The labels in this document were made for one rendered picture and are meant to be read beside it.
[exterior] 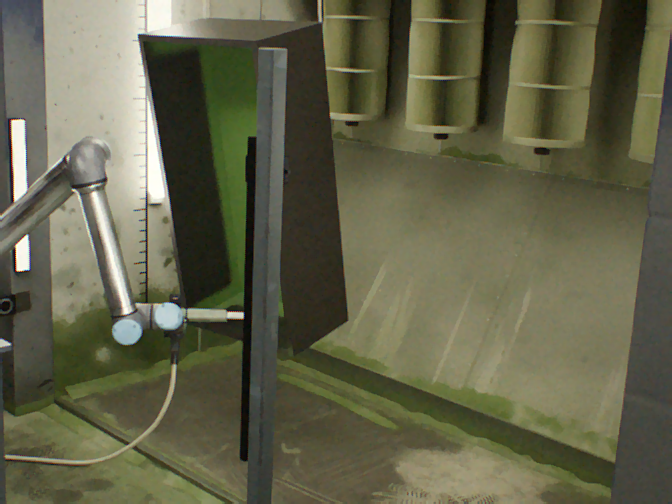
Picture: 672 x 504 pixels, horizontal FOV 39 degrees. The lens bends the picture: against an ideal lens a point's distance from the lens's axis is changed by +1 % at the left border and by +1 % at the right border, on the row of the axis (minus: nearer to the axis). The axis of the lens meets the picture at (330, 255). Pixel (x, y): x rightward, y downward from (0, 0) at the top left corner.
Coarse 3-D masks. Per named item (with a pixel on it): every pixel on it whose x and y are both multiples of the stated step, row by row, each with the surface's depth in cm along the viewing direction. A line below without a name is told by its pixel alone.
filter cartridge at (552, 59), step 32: (544, 0) 369; (576, 0) 367; (544, 32) 370; (576, 32) 369; (512, 64) 385; (544, 64) 374; (576, 64) 372; (512, 96) 385; (544, 96) 376; (576, 96) 375; (512, 128) 385; (544, 128) 379; (576, 128) 380
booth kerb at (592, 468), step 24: (312, 360) 460; (336, 360) 449; (360, 384) 439; (384, 384) 429; (408, 384) 419; (408, 408) 420; (432, 408) 410; (456, 408) 401; (480, 432) 394; (504, 432) 385; (528, 432) 377; (552, 456) 371; (576, 456) 363; (600, 456) 356; (600, 480) 357
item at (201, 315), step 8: (184, 312) 357; (192, 312) 357; (200, 312) 357; (208, 312) 357; (216, 312) 357; (224, 312) 357; (232, 312) 359; (192, 320) 357; (200, 320) 357; (208, 320) 357; (216, 320) 357; (224, 320) 357; (176, 344) 355; (176, 352) 355; (176, 360) 354
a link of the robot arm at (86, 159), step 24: (96, 144) 304; (72, 168) 297; (96, 168) 297; (96, 192) 299; (96, 216) 300; (96, 240) 302; (120, 264) 306; (120, 288) 306; (120, 312) 308; (120, 336) 309
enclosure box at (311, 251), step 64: (192, 64) 374; (256, 64) 318; (320, 64) 342; (192, 128) 380; (320, 128) 348; (192, 192) 386; (320, 192) 355; (192, 256) 392; (320, 256) 362; (320, 320) 369
